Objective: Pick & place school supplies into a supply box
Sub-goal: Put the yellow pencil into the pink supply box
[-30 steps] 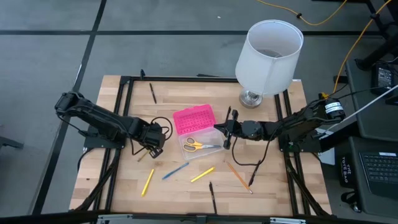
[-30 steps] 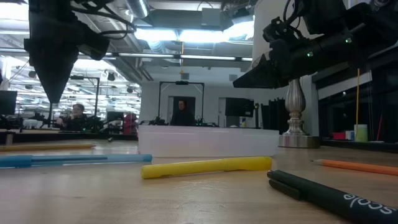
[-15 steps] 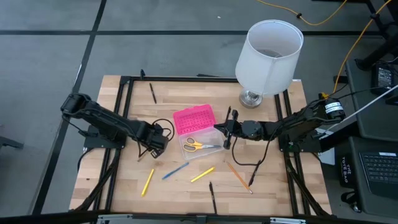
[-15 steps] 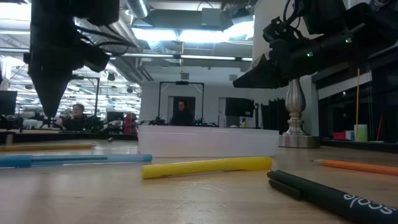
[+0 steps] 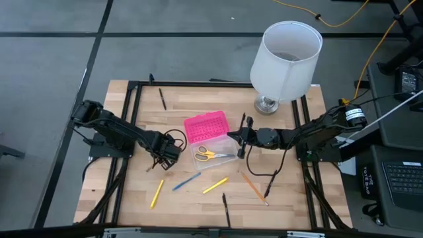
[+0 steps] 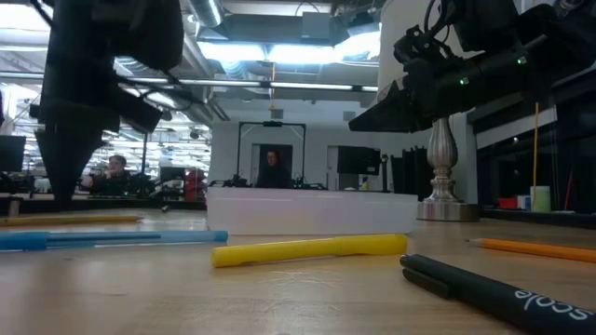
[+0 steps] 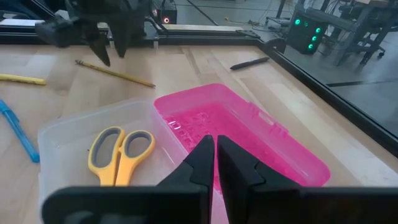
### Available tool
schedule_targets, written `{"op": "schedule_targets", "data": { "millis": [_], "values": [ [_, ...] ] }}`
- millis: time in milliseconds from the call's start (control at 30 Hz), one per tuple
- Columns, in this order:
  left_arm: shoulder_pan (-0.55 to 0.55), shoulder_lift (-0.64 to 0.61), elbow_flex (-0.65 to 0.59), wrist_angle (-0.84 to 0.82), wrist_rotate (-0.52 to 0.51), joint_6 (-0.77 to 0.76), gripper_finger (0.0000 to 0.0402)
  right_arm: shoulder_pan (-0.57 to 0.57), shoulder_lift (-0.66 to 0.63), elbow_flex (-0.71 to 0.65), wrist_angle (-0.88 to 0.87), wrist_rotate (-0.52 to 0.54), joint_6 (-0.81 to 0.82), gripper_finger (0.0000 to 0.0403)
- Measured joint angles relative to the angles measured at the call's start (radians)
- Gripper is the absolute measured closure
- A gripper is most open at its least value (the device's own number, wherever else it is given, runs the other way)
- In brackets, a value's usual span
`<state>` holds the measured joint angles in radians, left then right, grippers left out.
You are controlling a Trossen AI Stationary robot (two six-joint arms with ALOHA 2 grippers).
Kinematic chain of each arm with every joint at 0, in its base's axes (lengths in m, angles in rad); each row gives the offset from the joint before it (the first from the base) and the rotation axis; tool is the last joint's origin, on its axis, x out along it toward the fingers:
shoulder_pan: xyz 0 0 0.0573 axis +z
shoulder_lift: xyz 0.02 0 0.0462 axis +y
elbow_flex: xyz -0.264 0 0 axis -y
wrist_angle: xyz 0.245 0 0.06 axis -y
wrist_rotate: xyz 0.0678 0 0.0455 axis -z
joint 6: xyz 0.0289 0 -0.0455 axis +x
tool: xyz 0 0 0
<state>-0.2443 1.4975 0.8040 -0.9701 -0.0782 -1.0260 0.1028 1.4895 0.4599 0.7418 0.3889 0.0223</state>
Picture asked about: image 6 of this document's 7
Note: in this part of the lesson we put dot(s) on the black monitor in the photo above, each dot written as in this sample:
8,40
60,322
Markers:
358,160
11,153

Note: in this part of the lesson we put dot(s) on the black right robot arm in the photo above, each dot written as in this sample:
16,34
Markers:
549,37

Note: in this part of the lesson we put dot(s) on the blue pen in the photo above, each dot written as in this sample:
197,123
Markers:
116,239

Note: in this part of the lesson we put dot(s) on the silver lamp white shade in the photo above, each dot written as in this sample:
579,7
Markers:
442,153

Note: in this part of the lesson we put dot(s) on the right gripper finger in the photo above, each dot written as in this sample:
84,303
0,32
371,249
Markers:
391,114

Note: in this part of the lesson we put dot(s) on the red box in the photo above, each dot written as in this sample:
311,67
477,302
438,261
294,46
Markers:
507,203

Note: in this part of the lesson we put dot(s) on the black gantry frame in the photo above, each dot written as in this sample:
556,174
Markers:
272,124
144,153

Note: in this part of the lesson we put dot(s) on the black pen white print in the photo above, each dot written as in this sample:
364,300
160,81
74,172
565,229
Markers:
489,293

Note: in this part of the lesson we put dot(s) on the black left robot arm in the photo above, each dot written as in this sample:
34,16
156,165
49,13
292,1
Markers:
149,28

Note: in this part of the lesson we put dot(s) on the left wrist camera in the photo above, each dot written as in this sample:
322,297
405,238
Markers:
139,111

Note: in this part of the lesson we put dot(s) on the yellow highlighter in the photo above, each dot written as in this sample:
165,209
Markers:
302,250

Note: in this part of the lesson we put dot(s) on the white blue box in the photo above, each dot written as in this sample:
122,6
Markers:
524,202

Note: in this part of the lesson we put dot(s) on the yellow pen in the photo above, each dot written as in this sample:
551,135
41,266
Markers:
70,220

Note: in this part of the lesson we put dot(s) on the person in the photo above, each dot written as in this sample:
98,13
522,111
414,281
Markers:
273,172
112,177

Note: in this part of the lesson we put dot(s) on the black aluminium table frame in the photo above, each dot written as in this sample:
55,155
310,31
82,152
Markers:
93,205

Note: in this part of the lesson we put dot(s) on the clear plastic supply box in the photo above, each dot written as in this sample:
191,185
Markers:
312,214

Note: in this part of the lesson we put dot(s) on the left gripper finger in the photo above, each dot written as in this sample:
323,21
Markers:
67,163

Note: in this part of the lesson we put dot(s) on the orange pencil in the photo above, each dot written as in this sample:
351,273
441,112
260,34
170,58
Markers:
535,250

